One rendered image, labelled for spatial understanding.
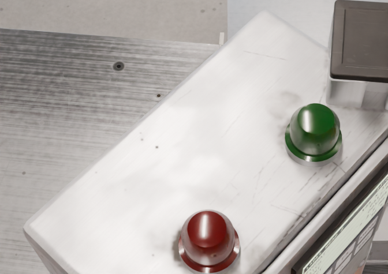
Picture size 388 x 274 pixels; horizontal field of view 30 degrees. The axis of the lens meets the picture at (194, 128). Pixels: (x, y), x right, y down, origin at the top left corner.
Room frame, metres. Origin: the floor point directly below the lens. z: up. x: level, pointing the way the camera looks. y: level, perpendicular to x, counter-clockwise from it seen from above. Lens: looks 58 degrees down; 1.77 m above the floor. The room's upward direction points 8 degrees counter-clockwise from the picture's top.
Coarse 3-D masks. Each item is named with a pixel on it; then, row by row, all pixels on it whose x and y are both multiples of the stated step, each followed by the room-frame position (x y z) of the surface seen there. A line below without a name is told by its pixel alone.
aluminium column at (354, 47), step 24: (336, 0) 0.23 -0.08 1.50; (336, 24) 0.21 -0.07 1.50; (360, 24) 0.21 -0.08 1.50; (384, 24) 0.21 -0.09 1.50; (336, 48) 0.20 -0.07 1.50; (360, 48) 0.20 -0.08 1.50; (384, 48) 0.19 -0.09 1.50; (336, 72) 0.18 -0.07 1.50; (360, 72) 0.18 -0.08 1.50; (384, 72) 0.18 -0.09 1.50; (336, 96) 0.18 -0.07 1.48; (360, 96) 0.18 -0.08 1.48
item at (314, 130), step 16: (304, 112) 0.17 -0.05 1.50; (320, 112) 0.17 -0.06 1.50; (288, 128) 0.17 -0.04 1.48; (304, 128) 0.16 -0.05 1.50; (320, 128) 0.16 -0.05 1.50; (336, 128) 0.16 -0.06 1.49; (288, 144) 0.16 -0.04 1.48; (304, 144) 0.15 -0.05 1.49; (320, 144) 0.15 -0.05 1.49; (336, 144) 0.16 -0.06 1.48; (304, 160) 0.15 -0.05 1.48; (320, 160) 0.15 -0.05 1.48
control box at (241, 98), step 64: (256, 64) 0.21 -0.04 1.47; (320, 64) 0.21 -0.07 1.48; (192, 128) 0.18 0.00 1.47; (256, 128) 0.18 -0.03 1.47; (384, 128) 0.17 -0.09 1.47; (64, 192) 0.16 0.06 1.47; (128, 192) 0.15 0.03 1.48; (192, 192) 0.15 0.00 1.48; (256, 192) 0.14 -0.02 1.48; (320, 192) 0.14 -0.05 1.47; (64, 256) 0.12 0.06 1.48; (128, 256) 0.12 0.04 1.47; (256, 256) 0.11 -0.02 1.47
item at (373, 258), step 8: (384, 216) 0.36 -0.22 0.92; (384, 224) 0.35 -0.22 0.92; (376, 232) 0.34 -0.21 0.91; (384, 232) 0.34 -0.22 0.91; (376, 240) 0.33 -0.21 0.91; (384, 240) 0.33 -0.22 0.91; (376, 248) 0.33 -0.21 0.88; (384, 248) 0.33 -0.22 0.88; (368, 256) 0.33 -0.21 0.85; (376, 256) 0.33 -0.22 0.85; (384, 256) 0.33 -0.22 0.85; (368, 264) 0.33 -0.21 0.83; (376, 264) 0.33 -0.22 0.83; (384, 264) 0.33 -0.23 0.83
